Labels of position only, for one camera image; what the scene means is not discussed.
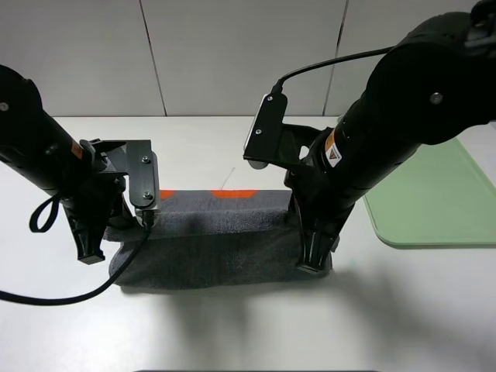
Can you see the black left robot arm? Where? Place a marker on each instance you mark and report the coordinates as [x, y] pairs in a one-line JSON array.
[[35, 146]]

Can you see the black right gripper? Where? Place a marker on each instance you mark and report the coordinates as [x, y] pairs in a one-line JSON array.
[[326, 183]]

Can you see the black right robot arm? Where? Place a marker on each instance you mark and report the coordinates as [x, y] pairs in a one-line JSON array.
[[437, 82]]

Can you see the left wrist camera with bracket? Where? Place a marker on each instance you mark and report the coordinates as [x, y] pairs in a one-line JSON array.
[[142, 184]]

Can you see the green plastic tray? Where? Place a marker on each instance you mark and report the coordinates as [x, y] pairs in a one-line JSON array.
[[443, 196]]

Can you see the grey towel with orange pattern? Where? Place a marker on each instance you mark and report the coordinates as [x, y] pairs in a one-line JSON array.
[[201, 240]]

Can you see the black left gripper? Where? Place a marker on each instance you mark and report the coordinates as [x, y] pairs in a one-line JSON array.
[[95, 199]]

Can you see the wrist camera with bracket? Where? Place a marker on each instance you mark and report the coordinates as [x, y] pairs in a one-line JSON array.
[[270, 141], [142, 184]]

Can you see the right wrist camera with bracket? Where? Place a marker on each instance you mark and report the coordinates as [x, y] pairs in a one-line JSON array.
[[270, 141]]

